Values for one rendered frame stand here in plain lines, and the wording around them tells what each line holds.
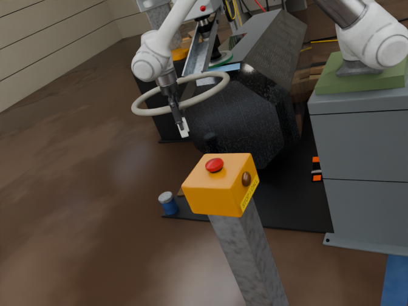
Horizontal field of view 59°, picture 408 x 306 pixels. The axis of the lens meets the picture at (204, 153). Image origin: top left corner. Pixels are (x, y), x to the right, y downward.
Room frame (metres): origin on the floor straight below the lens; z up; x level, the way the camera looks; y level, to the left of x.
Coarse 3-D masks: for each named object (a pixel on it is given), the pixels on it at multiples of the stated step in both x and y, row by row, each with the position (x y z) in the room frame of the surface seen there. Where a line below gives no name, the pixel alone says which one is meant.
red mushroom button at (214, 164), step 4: (212, 160) 0.66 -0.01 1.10; (216, 160) 0.65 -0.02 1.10; (220, 160) 0.65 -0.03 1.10; (208, 164) 0.65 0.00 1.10; (212, 164) 0.64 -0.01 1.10; (216, 164) 0.64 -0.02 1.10; (220, 164) 0.64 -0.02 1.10; (208, 168) 0.64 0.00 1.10; (212, 168) 0.63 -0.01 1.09; (216, 168) 0.63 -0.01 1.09; (220, 168) 0.64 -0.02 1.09
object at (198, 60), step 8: (224, 8) 2.38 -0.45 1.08; (216, 16) 2.30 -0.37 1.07; (216, 24) 2.26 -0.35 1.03; (216, 32) 2.21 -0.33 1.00; (192, 40) 2.17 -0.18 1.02; (208, 40) 2.08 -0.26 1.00; (192, 48) 2.11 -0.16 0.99; (200, 48) 2.13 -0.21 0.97; (208, 48) 2.01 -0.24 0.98; (192, 56) 2.07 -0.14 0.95; (200, 56) 2.05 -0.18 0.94; (208, 56) 1.97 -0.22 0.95; (192, 64) 2.02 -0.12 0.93; (200, 64) 1.98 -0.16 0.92; (208, 64) 1.94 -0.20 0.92; (184, 72) 1.90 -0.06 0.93; (192, 72) 1.94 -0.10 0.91; (192, 80) 1.88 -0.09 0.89
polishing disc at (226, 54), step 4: (220, 52) 2.32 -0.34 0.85; (224, 52) 2.28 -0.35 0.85; (228, 52) 2.25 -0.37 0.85; (224, 56) 2.20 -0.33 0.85; (228, 56) 2.17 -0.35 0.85; (212, 60) 2.22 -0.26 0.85; (216, 60) 2.19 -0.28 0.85; (220, 60) 2.15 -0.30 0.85; (224, 60) 2.15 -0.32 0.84; (212, 64) 2.16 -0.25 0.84
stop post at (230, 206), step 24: (240, 168) 0.62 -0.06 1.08; (192, 192) 0.63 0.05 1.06; (216, 192) 0.59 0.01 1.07; (240, 192) 0.59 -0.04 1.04; (216, 216) 0.63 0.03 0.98; (240, 216) 0.57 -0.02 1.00; (240, 240) 0.61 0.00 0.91; (264, 240) 0.65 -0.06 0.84; (240, 264) 0.62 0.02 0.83; (264, 264) 0.62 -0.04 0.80; (240, 288) 0.64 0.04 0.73; (264, 288) 0.60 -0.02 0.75
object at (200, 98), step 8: (200, 72) 1.86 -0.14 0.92; (208, 72) 1.81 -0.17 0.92; (216, 72) 1.76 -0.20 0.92; (224, 72) 1.69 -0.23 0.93; (184, 80) 1.88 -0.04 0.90; (224, 80) 1.55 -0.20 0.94; (216, 88) 1.48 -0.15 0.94; (144, 96) 1.80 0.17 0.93; (200, 96) 1.45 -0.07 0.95; (208, 96) 1.45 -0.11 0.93; (136, 104) 1.68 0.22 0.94; (184, 104) 1.43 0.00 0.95; (192, 104) 1.43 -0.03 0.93; (136, 112) 1.56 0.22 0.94; (144, 112) 1.51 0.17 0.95; (152, 112) 1.47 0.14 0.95; (160, 112) 1.45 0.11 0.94; (168, 112) 1.45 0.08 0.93
